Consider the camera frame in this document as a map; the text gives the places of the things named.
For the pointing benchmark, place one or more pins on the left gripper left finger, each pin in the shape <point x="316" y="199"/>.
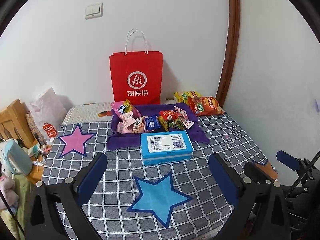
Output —
<point x="43" y="220"/>

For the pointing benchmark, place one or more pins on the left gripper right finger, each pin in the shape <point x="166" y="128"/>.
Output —
<point x="259" y="208"/>

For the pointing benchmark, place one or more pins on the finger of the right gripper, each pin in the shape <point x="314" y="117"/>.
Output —
<point x="293" y="163"/>
<point x="252" y="171"/>

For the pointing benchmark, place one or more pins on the lychee candy packet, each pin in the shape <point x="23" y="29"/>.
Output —
<point x="184" y="117"/>

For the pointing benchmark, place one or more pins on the red snack packet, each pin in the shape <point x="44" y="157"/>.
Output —
<point x="169" y="115"/>

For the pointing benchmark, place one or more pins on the dark blue snack packet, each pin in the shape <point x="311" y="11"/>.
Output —
<point x="152" y="123"/>

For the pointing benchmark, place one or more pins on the orange star mat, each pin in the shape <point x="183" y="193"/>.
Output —
<point x="267" y="169"/>

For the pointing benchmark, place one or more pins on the grey checkered tablecloth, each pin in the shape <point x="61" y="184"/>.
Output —
<point x="201" y="218"/>

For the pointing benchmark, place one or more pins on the orange Lays chips bag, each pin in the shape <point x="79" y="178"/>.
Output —
<point x="203" y="106"/>

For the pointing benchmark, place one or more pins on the pink star mat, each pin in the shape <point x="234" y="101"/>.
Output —
<point x="75" y="142"/>

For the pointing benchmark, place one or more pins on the green yellow snack packet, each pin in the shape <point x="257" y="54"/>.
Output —
<point x="171" y="124"/>

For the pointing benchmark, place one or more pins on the blue star mat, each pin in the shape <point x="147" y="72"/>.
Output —
<point x="158" y="198"/>

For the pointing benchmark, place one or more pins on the blue tissue pack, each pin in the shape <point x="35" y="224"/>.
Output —
<point x="165" y="147"/>

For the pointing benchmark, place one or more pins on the yellow Lays chips bag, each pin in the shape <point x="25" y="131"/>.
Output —
<point x="183" y="96"/>

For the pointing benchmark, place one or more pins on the wooden side table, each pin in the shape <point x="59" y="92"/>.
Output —
<point x="14" y="126"/>

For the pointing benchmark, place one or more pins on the white Miniso plastic bag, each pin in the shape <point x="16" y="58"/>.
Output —
<point x="48" y="113"/>

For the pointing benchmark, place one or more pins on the pink panda snack packet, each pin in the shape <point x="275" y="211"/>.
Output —
<point x="131" y="125"/>

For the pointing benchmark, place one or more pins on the white fruit print cloth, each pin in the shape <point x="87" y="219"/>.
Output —
<point x="91" y="112"/>

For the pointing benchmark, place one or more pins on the pink yellow snack packet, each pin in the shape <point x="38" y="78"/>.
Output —
<point x="122" y="107"/>

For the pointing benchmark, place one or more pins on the red paper shopping bag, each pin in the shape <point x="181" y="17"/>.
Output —
<point x="137" y="75"/>

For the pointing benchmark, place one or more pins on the brown door frame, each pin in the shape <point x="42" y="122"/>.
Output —
<point x="230" y="50"/>

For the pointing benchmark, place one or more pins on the white wall switch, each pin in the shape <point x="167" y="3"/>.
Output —
<point x="94" y="10"/>

